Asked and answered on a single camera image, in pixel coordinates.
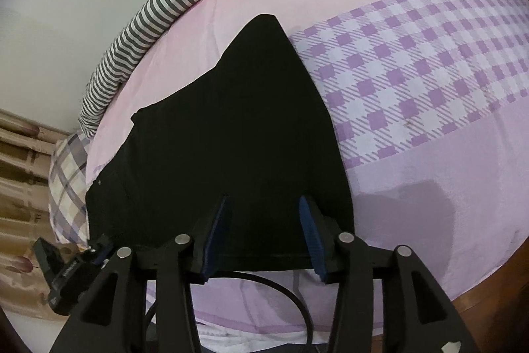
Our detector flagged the grey white striped quilt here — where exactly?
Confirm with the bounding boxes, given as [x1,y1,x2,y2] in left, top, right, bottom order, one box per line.
[78,0,319,139]

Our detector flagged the beige patterned curtain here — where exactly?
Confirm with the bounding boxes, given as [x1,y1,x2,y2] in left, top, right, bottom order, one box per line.
[0,109,79,321]

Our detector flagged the plaid pillow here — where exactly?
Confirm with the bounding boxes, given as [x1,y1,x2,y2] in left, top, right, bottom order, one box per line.
[47,130,92,244]

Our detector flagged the pink purple checked bed sheet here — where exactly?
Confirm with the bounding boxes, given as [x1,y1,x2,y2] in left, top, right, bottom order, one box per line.
[85,0,529,353]

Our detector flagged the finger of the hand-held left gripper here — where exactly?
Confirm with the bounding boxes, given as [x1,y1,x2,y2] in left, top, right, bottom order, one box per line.
[85,234,114,269]

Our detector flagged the black cable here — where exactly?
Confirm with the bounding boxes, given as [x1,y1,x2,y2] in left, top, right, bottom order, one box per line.
[144,270,317,353]

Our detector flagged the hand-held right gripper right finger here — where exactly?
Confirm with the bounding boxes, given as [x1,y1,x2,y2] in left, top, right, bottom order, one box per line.
[298,194,476,353]

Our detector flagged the black pants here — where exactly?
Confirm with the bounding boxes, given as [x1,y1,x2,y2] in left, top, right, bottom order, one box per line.
[85,14,356,275]

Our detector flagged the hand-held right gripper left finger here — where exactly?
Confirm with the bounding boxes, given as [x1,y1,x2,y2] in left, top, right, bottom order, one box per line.
[50,194,232,353]

